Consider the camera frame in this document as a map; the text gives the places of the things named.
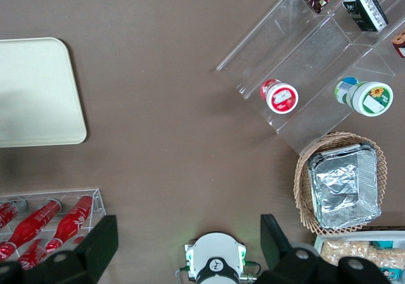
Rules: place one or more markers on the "small teal snack packet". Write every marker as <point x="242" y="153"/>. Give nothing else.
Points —
<point x="383" y="244"/>

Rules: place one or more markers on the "clear acrylic stepped stand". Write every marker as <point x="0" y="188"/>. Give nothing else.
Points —
<point x="316" y="59"/>

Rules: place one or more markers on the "red cola bottle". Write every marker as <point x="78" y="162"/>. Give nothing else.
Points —
<point x="74" y="219"/>
<point x="33" y="254"/>
<point x="34" y="222"/>
<point x="79" y="239"/>
<point x="9" y="214"/>

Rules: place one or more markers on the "red lid yogurt cup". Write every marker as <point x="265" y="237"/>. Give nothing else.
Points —
<point x="281" y="98"/>

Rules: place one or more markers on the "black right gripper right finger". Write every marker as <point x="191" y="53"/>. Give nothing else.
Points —
<point x="272" y="243"/>

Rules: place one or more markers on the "cream rectangular serving tray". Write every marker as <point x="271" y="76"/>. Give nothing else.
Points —
<point x="38" y="94"/>

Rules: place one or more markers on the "aluminium foil container stack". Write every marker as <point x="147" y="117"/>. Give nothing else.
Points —
<point x="343" y="186"/>

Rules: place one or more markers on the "red cookie box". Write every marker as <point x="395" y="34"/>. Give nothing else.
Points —
<point x="400" y="43"/>

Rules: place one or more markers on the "tan wicker basket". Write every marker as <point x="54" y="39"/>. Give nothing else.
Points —
<point x="302" y="182"/>

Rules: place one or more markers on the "small black white carton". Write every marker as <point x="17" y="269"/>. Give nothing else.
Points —
<point x="367" y="10"/>

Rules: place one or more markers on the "clear acrylic bottle rack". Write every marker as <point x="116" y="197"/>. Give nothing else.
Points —
<point x="98" y="201"/>

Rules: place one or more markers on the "puffed rice snack bag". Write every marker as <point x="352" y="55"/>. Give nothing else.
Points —
<point x="390" y="256"/>
<point x="346" y="252"/>

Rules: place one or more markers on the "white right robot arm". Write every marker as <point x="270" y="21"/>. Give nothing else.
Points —
<point x="218" y="249"/>

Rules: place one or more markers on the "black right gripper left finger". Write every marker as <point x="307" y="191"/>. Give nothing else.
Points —
<point x="101" y="243"/>

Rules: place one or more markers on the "large teal snack packet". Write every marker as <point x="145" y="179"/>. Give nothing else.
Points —
<point x="390" y="273"/>

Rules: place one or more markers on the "white rectangular snack tray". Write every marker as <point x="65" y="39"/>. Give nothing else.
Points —
<point x="318" y="243"/>

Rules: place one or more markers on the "green lid yogurt cup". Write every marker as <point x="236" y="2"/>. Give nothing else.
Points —
<point x="368" y="97"/>

